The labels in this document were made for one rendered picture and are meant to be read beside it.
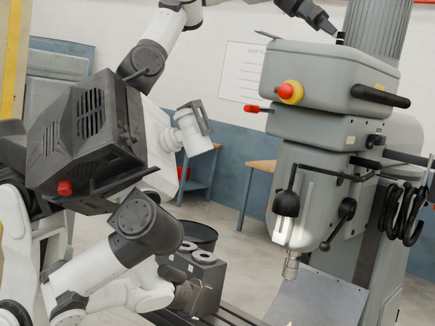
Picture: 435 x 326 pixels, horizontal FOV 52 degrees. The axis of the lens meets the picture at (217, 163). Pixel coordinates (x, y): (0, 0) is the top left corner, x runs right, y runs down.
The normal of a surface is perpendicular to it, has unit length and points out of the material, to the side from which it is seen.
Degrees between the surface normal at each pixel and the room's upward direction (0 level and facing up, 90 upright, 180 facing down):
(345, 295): 63
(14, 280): 90
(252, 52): 90
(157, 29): 55
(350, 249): 90
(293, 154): 90
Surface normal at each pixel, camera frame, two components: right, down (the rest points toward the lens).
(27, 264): -0.41, 0.49
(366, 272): -0.59, 0.04
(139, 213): -0.35, -0.44
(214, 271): 0.72, 0.25
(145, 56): 0.39, -0.26
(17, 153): -0.30, 0.11
